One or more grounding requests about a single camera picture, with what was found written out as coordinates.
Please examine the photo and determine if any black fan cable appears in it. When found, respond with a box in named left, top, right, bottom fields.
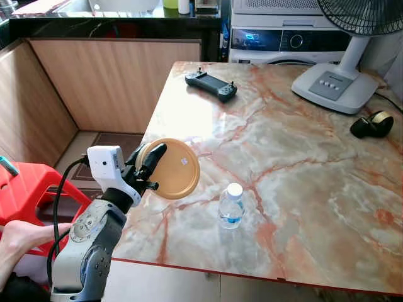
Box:
left=377, top=91, right=403, bottom=115

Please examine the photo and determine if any round yellow plate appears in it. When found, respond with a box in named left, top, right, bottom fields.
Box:
left=135, top=138, right=202, bottom=201

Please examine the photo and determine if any clear plastic water bottle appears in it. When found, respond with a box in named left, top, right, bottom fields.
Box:
left=218, top=182, right=246, bottom=231

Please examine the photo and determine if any person's bare foot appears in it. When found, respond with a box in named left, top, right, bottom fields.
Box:
left=0, top=220, right=74, bottom=291

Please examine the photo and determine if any orange veined marble table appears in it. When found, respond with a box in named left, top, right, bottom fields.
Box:
left=113, top=61, right=403, bottom=296

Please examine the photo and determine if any black kitchen countertop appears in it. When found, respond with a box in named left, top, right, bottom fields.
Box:
left=0, top=0, right=222, bottom=40

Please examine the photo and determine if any white washing machine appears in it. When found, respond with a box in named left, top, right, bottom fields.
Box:
left=228, top=0, right=355, bottom=66

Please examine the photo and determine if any wooden panel bench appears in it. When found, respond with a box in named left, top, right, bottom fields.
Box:
left=0, top=38, right=203, bottom=165

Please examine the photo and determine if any white table fan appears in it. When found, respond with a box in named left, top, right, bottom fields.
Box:
left=291, top=0, right=403, bottom=116

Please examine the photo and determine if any black and gold roller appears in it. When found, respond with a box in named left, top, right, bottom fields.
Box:
left=349, top=110, right=395, bottom=140

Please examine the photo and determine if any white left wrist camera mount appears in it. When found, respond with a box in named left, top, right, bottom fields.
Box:
left=86, top=145, right=125, bottom=190

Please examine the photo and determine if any black handheld game controller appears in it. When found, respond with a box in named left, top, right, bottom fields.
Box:
left=184, top=67, right=239, bottom=104

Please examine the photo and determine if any red plastic stool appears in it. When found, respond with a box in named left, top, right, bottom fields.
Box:
left=0, top=162, right=93, bottom=254

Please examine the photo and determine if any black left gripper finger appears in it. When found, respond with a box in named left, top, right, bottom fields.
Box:
left=139, top=142, right=169, bottom=182

